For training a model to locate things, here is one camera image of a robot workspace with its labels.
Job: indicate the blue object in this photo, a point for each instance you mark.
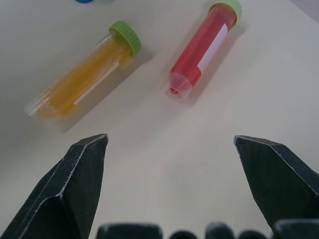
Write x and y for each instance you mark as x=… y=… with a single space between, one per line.
x=84 y=1

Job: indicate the red liquid tube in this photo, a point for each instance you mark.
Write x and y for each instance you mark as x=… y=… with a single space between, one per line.
x=202 y=52

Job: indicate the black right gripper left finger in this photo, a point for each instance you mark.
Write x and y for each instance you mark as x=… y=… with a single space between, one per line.
x=67 y=189

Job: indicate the orange liquid tube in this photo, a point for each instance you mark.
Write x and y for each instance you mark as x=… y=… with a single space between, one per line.
x=82 y=77

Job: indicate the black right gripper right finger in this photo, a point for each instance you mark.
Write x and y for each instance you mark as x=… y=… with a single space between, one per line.
x=276 y=184

